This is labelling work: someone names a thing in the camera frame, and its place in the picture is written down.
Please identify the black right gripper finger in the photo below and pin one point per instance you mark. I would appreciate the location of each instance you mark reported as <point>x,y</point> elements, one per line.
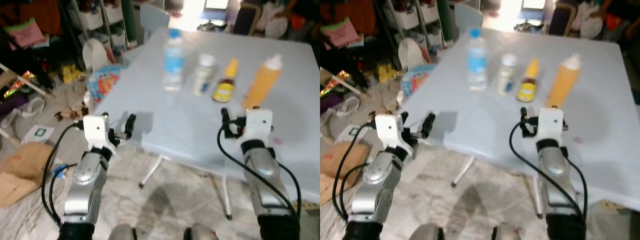
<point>523,116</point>
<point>225,116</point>

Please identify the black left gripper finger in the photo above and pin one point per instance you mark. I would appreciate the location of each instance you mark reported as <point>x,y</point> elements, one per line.
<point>130,126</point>
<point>404,118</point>
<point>428,126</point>

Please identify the clear water bottle blue cap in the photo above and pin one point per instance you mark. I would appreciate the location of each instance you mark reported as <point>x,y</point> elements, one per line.
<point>477,62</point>
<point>173,65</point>

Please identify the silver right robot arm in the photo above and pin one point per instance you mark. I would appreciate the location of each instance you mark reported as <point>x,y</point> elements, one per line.
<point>265,175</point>
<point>557,175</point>

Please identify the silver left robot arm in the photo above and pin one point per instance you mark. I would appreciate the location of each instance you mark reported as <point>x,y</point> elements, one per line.
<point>85,185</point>
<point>370,190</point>

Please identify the small yellow squeeze bottle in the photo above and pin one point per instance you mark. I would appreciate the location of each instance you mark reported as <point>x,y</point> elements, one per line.
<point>224,90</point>
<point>527,90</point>

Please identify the white folding table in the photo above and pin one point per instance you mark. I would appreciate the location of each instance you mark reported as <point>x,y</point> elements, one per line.
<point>175,120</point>
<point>490,125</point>

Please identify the colourful round mat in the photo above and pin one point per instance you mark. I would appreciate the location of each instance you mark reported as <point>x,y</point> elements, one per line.
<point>105,82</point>
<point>415,80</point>

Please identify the white sauce bottle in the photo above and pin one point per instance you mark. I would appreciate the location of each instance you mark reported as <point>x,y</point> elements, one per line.
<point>507,77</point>
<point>204,77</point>

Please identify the white box green print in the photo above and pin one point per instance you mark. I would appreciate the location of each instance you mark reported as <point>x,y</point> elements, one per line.
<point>37,135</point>
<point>360,132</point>

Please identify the yellow toy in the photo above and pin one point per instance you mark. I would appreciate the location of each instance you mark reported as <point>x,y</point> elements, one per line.
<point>72,75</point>
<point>387,74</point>

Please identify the tall orange sauce bottle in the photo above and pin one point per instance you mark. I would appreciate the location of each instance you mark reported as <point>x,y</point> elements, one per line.
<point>262,82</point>
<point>564,82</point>

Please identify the white tote bag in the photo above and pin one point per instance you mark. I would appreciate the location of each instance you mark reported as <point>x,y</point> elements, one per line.
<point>345,107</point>
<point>15,117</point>

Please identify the pale wooden stick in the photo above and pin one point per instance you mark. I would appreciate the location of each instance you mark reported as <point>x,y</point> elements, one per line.
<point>350,86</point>
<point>30,82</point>

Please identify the white plastic bag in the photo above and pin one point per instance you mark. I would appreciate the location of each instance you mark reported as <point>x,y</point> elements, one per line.
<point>96,55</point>
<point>410,54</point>

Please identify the shiny foil cone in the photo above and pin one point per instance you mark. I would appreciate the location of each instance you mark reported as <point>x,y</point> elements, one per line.
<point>15,90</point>
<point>332,87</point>

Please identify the brown cardboard piece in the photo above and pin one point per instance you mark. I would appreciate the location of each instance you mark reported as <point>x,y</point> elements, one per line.
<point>22,175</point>
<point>327,175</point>

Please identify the purple chair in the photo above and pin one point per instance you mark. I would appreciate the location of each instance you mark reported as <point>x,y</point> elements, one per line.
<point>246,20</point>
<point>561,20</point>

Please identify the robot left leg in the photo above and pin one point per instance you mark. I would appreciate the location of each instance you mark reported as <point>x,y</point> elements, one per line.
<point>122,234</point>
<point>427,234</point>

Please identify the robot leg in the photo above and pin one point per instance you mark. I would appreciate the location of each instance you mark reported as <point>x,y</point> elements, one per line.
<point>506,234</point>
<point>122,234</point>
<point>200,234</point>
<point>427,234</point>

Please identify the shelf rack with white bins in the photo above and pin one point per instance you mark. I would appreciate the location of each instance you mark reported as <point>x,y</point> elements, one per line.
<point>407,17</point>
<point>92,17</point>

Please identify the white cloth bundle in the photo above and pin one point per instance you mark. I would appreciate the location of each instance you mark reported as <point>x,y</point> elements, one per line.
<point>594,27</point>
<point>279,27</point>

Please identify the pink green-edged bag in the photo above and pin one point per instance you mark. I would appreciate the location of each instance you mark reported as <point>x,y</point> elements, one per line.
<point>341,34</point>
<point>26,34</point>

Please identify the robot right leg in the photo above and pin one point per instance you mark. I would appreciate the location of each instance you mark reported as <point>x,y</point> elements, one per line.
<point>506,234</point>
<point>200,234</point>

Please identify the white plastic chair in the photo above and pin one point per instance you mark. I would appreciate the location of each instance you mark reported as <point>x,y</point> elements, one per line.
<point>152,17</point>
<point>467,17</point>

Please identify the orange fabric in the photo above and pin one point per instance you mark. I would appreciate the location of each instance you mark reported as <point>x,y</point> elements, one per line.
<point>355,15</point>
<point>42,15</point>

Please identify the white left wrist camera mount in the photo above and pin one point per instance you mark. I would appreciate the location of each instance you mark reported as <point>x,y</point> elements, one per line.
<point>95,129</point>
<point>387,130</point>

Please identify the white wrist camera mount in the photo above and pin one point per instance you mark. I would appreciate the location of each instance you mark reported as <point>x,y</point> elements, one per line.
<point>387,130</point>
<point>550,122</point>
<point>95,129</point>
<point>257,122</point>

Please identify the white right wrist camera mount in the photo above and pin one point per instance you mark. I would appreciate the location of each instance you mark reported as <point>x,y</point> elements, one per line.
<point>550,122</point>
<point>257,122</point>

